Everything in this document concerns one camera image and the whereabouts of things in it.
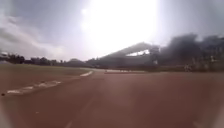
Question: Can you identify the grandstand building with slanted roof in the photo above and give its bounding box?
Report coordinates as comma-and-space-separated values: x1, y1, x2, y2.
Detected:
95, 41, 162, 71

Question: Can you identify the pale worn track kerb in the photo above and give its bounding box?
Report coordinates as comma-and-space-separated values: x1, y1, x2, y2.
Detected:
5, 70, 95, 96

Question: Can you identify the group of dark trees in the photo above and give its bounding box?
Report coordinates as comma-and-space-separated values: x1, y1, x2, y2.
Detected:
155, 32, 224, 72

